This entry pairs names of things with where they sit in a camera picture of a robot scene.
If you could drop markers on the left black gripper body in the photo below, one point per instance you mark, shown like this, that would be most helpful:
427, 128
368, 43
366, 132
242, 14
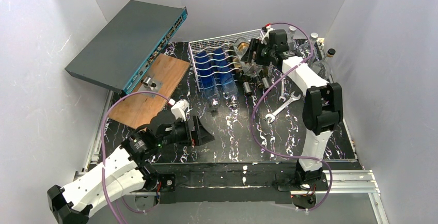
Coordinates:
193, 131

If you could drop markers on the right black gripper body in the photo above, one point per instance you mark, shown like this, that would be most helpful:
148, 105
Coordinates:
255, 49

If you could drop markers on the clear bottle green label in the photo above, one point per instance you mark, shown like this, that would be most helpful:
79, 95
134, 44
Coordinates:
291, 33

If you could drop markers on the amber labelled bottle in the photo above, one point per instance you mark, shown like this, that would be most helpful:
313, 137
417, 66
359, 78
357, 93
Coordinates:
246, 71

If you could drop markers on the clear bottle blue label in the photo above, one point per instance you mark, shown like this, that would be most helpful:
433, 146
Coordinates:
322, 67

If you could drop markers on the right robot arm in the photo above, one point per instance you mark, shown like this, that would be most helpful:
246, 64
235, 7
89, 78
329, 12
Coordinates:
322, 110

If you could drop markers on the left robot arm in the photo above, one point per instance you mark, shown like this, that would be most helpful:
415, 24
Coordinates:
127, 169

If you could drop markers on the dark wine bottle right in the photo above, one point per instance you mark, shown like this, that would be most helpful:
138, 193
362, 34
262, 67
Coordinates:
265, 80

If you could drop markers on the dark wine bottle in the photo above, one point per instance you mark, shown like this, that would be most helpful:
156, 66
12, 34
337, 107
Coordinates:
247, 87
265, 80

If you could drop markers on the dark wine bottle left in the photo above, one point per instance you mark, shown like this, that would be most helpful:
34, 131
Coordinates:
247, 87

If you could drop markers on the blue bottle right bottom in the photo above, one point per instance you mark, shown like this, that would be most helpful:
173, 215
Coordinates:
225, 77

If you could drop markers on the blue bottle left bottom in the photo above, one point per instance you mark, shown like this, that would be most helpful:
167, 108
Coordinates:
207, 80

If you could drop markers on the small silver wrench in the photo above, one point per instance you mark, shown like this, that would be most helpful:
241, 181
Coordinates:
282, 91

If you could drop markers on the wooden board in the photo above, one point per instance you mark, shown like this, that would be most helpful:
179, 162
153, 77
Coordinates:
163, 77

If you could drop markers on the metal plate with cylinder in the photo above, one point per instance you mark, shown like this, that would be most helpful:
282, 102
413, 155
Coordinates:
149, 84

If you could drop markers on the large silver wrench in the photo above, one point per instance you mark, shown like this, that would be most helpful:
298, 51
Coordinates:
270, 117

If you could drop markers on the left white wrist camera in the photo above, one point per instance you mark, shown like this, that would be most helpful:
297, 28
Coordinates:
178, 108

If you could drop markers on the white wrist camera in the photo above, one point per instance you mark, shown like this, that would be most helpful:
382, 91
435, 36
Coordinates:
178, 108
266, 30

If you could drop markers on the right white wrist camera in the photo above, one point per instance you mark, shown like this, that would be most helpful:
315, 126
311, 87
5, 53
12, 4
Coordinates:
266, 30

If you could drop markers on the white wire wine rack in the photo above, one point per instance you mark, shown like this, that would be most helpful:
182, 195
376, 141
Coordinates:
222, 45

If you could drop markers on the grey network switch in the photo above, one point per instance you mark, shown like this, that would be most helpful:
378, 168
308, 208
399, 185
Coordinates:
123, 51

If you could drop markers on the aluminium frame rail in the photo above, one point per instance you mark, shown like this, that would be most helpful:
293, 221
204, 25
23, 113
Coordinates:
234, 168

